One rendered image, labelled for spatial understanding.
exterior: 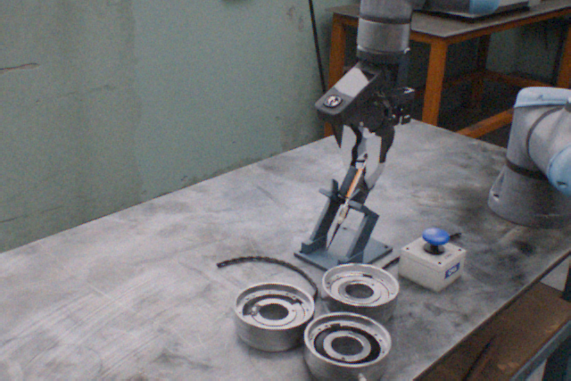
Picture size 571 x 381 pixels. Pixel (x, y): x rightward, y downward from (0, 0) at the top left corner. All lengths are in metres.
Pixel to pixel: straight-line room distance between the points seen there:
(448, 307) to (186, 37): 1.91
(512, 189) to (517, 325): 0.31
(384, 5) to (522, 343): 0.74
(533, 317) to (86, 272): 0.89
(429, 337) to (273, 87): 2.28
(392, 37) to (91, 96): 1.68
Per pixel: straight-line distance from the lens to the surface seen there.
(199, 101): 2.84
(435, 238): 1.05
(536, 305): 1.56
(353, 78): 1.02
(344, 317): 0.92
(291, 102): 3.24
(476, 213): 1.31
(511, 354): 1.40
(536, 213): 1.29
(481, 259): 1.17
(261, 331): 0.88
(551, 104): 1.24
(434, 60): 2.91
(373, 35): 1.00
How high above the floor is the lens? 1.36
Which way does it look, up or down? 23 degrees down
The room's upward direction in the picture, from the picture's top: 3 degrees clockwise
